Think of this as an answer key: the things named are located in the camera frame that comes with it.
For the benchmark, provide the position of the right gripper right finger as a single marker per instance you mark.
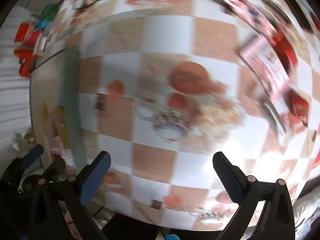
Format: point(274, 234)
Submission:
point(233, 179)

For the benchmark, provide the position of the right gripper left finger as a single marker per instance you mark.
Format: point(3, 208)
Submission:
point(92, 175)

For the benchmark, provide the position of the white pink crispy snack packet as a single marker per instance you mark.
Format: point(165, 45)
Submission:
point(259, 55)

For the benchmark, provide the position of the red candy packet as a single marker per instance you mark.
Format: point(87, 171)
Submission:
point(284, 51)

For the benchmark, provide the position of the red plastic stool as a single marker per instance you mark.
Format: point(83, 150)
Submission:
point(25, 41)

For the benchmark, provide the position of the green plastic basin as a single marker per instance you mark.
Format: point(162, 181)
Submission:
point(49, 12)

